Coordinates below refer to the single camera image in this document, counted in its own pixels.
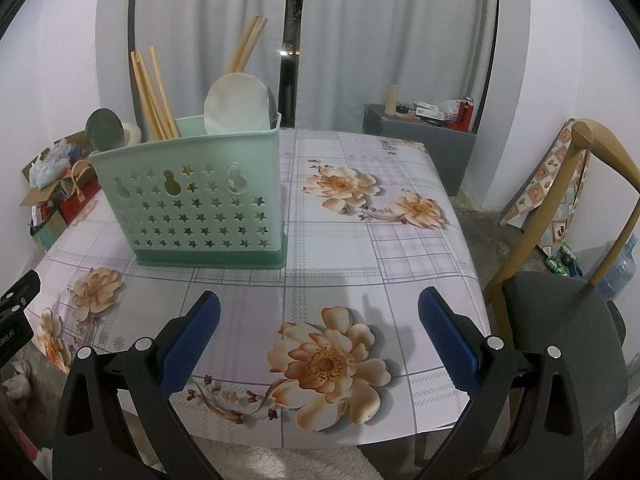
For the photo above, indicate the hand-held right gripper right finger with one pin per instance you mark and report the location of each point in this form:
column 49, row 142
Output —
column 450, row 340

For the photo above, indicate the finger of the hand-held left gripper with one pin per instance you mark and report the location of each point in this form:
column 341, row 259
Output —
column 20, row 287

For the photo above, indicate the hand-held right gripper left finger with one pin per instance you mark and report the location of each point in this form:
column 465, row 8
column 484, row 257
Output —
column 192, row 345

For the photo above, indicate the green plastic utensil holder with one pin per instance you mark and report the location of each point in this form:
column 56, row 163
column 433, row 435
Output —
column 210, row 258

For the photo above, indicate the round metal spoon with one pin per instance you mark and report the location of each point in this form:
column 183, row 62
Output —
column 105, row 127

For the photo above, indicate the small white spoon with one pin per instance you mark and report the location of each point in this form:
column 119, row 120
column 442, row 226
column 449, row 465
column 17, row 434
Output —
column 132, row 134

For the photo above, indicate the long wooden chopstick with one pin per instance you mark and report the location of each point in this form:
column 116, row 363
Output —
column 239, row 45
column 246, row 45
column 151, row 95
column 165, row 95
column 254, row 45
column 143, row 95

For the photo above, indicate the white rice paddle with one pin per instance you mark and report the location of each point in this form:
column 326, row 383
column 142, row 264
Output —
column 235, row 105

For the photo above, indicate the beige crumpled cloth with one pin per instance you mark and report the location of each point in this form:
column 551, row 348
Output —
column 17, row 377

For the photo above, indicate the teal cardboard box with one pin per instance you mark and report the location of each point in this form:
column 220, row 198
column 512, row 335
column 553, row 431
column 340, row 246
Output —
column 47, row 235

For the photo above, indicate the cardboard box with clutter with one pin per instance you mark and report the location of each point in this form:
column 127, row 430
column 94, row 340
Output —
column 35, row 192

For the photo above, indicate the red gift bag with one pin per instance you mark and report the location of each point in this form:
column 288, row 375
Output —
column 75, row 205

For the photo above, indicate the wooden chair grey seat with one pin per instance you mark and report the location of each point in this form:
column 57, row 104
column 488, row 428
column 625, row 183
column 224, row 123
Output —
column 560, row 320

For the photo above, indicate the green drink cans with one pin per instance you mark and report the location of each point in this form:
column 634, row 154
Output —
column 555, row 262

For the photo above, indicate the floral plastic tablecloth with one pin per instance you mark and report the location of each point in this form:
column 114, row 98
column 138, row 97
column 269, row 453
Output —
column 325, row 270

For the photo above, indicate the patterned printed cloth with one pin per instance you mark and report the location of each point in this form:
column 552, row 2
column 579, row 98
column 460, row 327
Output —
column 540, row 185

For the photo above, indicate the clear plastic water bottle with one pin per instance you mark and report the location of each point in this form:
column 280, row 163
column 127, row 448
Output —
column 620, row 272

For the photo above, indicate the grey cabinet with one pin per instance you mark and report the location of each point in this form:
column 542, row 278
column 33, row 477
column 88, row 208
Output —
column 425, row 150

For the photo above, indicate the red bottles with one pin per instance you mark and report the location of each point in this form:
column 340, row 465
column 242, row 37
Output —
column 465, row 117

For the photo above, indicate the white paper boxes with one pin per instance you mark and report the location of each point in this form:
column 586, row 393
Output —
column 430, row 110

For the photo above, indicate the small black jar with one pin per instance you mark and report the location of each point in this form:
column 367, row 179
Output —
column 402, row 110

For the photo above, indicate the cream candle bottle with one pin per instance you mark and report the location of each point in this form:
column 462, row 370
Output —
column 391, row 100

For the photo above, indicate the black vertical pole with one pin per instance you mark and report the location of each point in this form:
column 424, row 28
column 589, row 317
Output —
column 492, row 35
column 131, row 10

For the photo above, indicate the white curtain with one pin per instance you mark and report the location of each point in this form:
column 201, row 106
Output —
column 200, row 35
column 375, row 35

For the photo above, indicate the black window frame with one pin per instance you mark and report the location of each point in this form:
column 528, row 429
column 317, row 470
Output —
column 290, row 90

